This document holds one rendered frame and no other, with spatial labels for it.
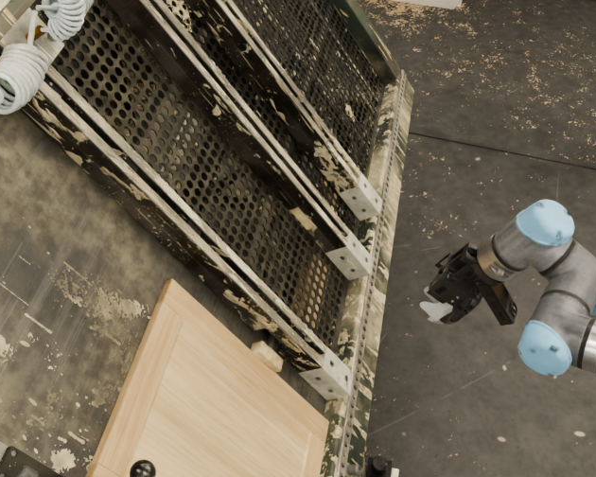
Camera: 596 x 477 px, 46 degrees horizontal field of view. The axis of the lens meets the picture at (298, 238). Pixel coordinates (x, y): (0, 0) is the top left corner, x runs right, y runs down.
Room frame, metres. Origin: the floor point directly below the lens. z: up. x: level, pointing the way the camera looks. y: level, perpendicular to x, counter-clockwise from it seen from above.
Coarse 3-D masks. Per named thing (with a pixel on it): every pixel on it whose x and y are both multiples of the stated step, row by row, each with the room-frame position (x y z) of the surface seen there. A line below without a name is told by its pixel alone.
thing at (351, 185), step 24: (192, 0) 1.55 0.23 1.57; (216, 0) 1.54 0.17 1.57; (216, 24) 1.54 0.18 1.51; (240, 24) 1.56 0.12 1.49; (240, 48) 1.52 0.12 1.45; (264, 48) 1.55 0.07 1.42; (264, 72) 1.51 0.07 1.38; (264, 96) 1.51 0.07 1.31; (288, 96) 1.50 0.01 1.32; (288, 120) 1.50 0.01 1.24; (312, 120) 1.50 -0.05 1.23; (312, 144) 1.48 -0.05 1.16; (336, 144) 1.51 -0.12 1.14; (336, 168) 1.47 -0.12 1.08; (360, 192) 1.45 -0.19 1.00; (360, 216) 1.45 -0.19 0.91
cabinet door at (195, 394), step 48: (144, 336) 0.73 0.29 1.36; (192, 336) 0.78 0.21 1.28; (144, 384) 0.64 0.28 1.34; (192, 384) 0.69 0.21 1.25; (240, 384) 0.75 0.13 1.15; (288, 384) 0.81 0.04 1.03; (144, 432) 0.57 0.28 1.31; (192, 432) 0.61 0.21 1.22; (240, 432) 0.66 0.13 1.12; (288, 432) 0.72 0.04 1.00
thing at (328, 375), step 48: (0, 0) 1.01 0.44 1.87; (0, 48) 0.97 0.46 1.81; (48, 48) 1.00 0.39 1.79; (48, 96) 0.96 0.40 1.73; (96, 144) 0.95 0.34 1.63; (144, 192) 0.93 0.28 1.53; (192, 240) 0.91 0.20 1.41; (240, 288) 0.90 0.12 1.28; (288, 336) 0.88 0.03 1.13; (336, 384) 0.85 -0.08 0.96
